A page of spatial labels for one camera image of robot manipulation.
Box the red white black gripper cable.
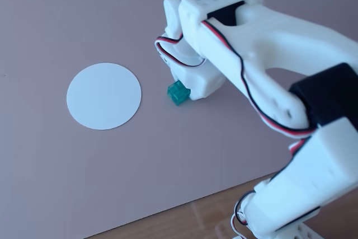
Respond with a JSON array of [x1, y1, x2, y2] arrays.
[[154, 32, 207, 68]]

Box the red white black base cable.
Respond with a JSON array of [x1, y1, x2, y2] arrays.
[[230, 190, 257, 238]]

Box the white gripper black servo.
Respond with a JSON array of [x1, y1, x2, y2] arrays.
[[157, 32, 226, 102]]

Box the red white black forearm cable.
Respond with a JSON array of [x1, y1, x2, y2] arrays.
[[200, 18, 318, 156]]

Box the white paper circle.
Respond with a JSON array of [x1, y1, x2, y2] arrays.
[[66, 62, 143, 131]]

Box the pink board mat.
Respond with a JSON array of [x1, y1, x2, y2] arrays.
[[0, 0, 358, 239]]

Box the teal translucent lego brick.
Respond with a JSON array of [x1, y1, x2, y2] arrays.
[[167, 79, 192, 107]]

